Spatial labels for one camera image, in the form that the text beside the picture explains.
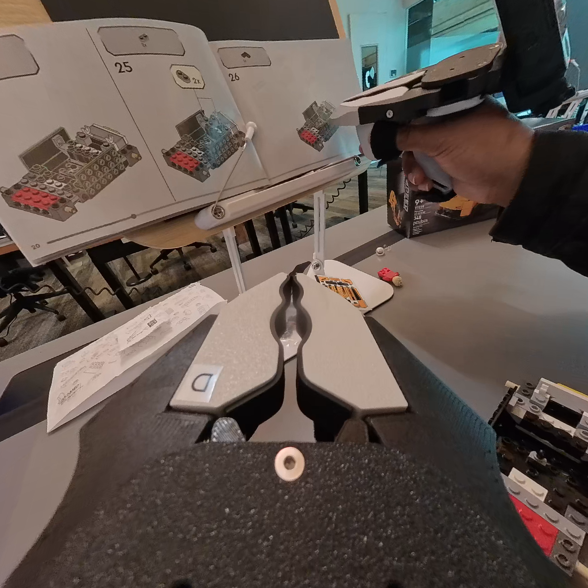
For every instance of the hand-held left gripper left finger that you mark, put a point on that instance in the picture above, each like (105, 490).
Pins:
(239, 349)

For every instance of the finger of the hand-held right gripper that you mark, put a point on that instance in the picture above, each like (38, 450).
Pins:
(347, 117)
(386, 92)

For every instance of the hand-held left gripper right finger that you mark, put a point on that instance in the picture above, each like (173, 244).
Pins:
(349, 363)

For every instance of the toy brick car model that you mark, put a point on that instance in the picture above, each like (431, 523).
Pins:
(528, 519)

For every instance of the orange sticker sheet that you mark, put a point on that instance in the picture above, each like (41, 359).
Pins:
(342, 289)

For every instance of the book stand with white base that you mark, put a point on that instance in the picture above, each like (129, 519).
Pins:
(380, 291)

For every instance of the small red studded piece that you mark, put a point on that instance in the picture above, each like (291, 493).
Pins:
(386, 274)

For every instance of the white paper bag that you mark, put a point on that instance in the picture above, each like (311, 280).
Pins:
(128, 340)

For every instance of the toy car box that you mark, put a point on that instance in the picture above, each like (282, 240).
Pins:
(413, 216)

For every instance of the wooden table with black legs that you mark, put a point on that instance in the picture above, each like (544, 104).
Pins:
(160, 236)

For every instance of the building instruction booklet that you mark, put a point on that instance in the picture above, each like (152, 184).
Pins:
(138, 115)

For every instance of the black office chair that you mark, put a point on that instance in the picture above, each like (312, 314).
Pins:
(27, 298)

